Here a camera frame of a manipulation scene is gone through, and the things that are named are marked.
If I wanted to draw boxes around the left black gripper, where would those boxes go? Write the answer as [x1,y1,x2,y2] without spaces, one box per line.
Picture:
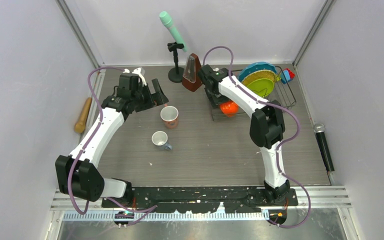
[131,79,168,113]

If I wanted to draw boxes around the pink patterned mug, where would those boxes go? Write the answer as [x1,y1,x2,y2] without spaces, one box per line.
[160,105,179,129]

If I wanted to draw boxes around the orange bowl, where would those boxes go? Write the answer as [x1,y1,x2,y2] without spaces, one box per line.
[219,100,239,117]

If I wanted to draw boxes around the small blue-handled cup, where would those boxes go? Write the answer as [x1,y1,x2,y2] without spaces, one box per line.
[151,131,173,151]

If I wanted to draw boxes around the woven bamboo round tray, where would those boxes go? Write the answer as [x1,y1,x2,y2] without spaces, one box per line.
[241,69,276,86]

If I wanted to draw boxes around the blue polka dot plate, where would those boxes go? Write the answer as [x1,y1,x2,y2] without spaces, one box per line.
[237,61,277,82]

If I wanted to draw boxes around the lime green plate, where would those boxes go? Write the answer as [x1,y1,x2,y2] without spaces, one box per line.
[246,78,275,98]

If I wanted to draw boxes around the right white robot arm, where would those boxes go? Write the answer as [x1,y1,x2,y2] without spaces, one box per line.
[197,65,290,205]

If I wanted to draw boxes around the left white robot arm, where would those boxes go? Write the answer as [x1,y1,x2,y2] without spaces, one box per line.
[55,73,169,207]

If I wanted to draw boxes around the brown wooden metronome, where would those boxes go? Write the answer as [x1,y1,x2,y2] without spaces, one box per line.
[181,53,203,92]

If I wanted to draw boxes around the black microphone stand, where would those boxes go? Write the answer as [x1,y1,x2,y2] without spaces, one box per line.
[167,42,185,83]

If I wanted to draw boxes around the mint green microphone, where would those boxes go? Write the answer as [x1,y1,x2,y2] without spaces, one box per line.
[159,11,188,53]

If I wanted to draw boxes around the colourful toy blocks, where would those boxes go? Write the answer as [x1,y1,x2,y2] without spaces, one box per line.
[279,68,296,85]

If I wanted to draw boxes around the wooden rolling pin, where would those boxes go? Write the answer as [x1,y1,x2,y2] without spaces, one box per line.
[74,97,93,134]

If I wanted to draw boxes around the black handheld microphone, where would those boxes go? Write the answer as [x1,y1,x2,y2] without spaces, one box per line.
[313,123,335,172]

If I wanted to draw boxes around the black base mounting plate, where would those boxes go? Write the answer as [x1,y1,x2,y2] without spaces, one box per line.
[101,186,298,214]

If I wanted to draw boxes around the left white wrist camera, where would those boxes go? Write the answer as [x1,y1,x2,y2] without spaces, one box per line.
[122,67,148,86]

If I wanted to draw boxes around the black wire dish rack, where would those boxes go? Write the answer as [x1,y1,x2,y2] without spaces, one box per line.
[207,66,297,121]

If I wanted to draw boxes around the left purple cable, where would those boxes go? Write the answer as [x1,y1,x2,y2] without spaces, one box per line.
[66,66,158,228]

